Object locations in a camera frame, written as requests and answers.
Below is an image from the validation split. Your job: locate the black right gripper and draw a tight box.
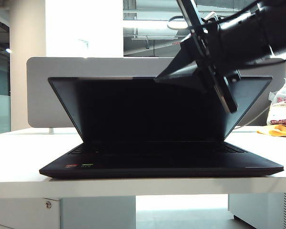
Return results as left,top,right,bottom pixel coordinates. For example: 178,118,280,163
154,0,242,114

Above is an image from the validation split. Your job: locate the black Lenovo laptop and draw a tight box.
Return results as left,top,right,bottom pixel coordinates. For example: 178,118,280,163
39,76,284,179

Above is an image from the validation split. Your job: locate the long ceiling light strip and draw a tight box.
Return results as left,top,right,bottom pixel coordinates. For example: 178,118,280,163
123,20,189,31

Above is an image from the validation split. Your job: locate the white printed snack bag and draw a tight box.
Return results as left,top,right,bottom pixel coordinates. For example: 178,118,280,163
266,77,286,126

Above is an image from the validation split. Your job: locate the yellow cloth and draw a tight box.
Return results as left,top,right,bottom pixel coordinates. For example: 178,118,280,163
256,124,286,138

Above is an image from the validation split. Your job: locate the grey felt desk divider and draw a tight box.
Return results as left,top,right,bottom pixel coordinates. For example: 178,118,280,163
26,56,286,128

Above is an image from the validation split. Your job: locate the white vented cabinet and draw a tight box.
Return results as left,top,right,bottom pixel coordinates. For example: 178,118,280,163
228,192,286,229

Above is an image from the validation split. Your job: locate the white desk drawer cabinet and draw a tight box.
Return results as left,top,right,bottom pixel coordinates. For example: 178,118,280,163
0,197,136,229

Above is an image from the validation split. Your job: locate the hanging ceiling pipe bracket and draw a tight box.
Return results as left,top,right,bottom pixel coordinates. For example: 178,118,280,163
132,34,179,41

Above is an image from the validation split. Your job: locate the grey power cable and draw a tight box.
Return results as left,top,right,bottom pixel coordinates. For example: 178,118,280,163
233,106,270,131

